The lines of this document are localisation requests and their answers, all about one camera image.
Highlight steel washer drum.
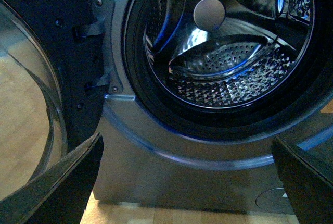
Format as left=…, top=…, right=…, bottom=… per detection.
left=143, top=0, right=315, bottom=110

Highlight washing machine glass door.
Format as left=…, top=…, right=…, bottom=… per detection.
left=1, top=0, right=104, bottom=199

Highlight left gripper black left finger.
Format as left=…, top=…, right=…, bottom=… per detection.
left=1, top=133, right=104, bottom=223

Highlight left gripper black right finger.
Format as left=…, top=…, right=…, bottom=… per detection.
left=271, top=138, right=332, bottom=223

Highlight grey front-load washing machine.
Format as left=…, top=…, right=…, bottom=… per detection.
left=92, top=0, right=332, bottom=213

